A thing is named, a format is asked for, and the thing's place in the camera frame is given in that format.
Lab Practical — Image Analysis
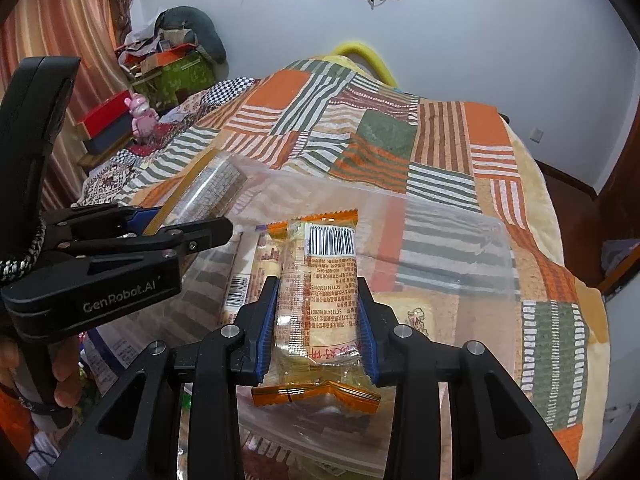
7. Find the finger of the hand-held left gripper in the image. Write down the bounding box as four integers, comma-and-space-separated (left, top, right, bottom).
42, 204, 167, 242
55, 216, 234, 262

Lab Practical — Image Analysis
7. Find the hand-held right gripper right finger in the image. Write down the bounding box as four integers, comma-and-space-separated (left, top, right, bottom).
356, 277, 592, 480

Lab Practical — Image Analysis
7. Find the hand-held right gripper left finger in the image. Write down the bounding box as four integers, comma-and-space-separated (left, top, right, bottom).
47, 276, 281, 480

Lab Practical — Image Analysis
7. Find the clear yellow-edged snack packet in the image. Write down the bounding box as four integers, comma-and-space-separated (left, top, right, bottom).
140, 152, 249, 237

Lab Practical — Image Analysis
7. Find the orange-edged snack packet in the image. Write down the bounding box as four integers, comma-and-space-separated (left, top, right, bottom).
250, 208, 383, 415

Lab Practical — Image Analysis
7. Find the clear plastic bag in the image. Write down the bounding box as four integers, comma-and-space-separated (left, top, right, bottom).
177, 160, 523, 480

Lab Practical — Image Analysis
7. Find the person's left hand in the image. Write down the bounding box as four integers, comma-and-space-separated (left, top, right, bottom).
0, 334, 85, 411

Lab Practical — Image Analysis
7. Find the beige snack packet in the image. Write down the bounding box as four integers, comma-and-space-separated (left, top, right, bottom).
372, 291, 434, 347

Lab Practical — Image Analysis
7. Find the pale barcode snack packet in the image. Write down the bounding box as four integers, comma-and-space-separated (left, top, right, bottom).
220, 227, 282, 326

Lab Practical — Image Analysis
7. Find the dark blue box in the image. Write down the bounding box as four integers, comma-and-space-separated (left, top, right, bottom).
81, 117, 140, 157

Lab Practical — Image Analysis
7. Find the pink toy figure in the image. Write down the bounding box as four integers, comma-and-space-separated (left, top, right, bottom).
123, 93, 161, 137

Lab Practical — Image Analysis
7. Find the red flat box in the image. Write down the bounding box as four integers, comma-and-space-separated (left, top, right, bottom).
75, 91, 134, 141

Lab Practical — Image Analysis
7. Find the green patterned box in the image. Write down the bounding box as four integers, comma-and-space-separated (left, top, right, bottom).
131, 52, 217, 111

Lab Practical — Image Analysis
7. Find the checkered black white cloth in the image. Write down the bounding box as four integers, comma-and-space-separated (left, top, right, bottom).
192, 75, 263, 111

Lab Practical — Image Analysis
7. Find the red tray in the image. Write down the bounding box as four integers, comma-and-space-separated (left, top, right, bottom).
114, 41, 197, 70

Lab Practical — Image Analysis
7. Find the pile of clothes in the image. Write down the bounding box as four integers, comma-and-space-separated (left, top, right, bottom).
154, 6, 227, 64

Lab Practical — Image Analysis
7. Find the striped patchwork blanket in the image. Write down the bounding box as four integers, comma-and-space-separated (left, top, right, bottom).
75, 55, 598, 468

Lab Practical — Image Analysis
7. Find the orange striped curtain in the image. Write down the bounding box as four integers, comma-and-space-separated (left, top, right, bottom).
0, 0, 137, 211

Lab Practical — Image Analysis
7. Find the yellow padded tube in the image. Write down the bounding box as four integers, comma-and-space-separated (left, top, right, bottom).
331, 42, 399, 86

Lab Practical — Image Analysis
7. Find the grey cloth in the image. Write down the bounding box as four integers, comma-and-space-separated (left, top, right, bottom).
601, 239, 640, 283

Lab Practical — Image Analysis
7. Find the braided wrist strap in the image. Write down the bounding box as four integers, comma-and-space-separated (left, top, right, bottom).
0, 212, 49, 283

